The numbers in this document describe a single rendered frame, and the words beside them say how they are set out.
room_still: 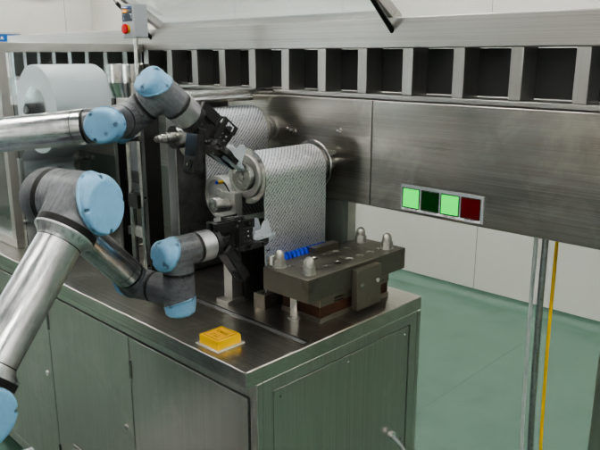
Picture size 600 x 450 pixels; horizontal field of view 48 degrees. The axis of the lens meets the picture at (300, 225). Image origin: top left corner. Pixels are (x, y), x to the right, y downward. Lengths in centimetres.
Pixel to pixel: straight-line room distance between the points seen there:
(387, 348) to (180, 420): 58
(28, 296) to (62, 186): 21
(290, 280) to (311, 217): 28
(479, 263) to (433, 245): 36
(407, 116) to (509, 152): 30
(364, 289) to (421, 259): 301
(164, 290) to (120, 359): 43
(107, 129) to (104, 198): 19
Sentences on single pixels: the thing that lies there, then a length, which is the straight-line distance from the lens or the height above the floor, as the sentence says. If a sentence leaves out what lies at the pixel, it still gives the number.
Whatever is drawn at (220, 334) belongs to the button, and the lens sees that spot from 159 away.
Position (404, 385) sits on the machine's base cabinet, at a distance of 198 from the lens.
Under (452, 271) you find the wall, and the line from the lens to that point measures 465.
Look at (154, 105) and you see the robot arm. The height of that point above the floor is 145.
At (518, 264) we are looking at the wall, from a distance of 439.
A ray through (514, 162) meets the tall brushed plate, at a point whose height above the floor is 131.
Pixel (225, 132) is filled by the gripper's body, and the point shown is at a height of 137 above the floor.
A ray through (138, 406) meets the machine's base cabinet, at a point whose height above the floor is 62.
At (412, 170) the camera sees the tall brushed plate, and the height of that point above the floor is 126.
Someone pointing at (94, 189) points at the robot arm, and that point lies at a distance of 127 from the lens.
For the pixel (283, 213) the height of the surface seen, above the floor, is 115.
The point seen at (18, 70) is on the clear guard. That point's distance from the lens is 249.
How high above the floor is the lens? 156
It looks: 14 degrees down
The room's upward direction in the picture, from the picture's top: straight up
